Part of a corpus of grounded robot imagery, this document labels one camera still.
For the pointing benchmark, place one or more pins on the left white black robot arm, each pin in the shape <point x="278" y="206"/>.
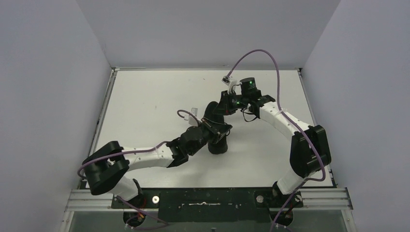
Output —
<point x="105" y="169"/>

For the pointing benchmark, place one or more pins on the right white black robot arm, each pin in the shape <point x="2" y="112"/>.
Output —
<point x="309" y="152"/>

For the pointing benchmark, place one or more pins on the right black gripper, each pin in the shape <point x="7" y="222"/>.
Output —
<point x="224" y="108"/>

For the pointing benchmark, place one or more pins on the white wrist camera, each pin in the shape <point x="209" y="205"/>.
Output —
<point x="230" y="82"/>
<point x="193" y="119"/>

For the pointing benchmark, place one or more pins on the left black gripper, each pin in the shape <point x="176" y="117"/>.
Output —
<point x="218" y="134"/>

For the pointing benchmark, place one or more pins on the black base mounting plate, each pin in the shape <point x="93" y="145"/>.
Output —
<point x="212" y="204"/>

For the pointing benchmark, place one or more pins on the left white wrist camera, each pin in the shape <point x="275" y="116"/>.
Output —
<point x="193" y="119"/>

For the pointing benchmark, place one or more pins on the aluminium frame rail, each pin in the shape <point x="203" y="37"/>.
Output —
<point x="81" y="200"/>

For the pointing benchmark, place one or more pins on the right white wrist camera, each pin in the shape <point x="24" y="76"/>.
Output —
<point x="230" y="82"/>

